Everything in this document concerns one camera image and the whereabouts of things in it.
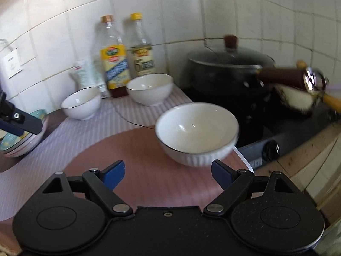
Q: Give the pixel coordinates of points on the striped pink table mat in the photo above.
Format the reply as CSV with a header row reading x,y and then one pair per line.
x,y
149,170

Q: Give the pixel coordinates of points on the large white ribbed bowl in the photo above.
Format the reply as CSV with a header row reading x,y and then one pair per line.
x,y
80,106

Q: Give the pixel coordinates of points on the green label bottle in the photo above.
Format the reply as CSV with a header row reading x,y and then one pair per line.
x,y
143,58

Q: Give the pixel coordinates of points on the teal egg print plate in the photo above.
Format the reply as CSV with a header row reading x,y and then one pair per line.
x,y
8,141

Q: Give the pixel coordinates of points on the white cloth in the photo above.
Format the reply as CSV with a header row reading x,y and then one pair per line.
x,y
295,98

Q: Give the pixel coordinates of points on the black cooking pot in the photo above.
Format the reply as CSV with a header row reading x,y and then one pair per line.
x,y
221,85

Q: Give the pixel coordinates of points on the white packet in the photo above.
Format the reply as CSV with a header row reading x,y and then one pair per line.
x,y
88,72

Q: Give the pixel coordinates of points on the yellow label bottle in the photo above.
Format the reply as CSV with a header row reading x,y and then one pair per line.
x,y
114,64

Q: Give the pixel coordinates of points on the white wall socket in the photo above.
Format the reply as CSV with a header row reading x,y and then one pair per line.
x,y
10,64

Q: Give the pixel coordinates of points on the white sun print plate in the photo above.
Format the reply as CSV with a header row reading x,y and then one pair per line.
x,y
18,154

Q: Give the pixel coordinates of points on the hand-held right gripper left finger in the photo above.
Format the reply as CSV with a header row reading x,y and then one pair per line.
x,y
114,174

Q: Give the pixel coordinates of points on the black gas stove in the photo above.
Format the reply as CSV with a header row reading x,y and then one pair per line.
x,y
290,138

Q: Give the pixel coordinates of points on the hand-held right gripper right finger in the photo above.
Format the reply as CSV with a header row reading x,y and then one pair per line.
x,y
223,174

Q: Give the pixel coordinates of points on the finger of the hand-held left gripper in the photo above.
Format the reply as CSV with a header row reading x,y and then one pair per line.
x,y
26,121

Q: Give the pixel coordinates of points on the glass pot lid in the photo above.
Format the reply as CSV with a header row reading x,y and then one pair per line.
x,y
229,54

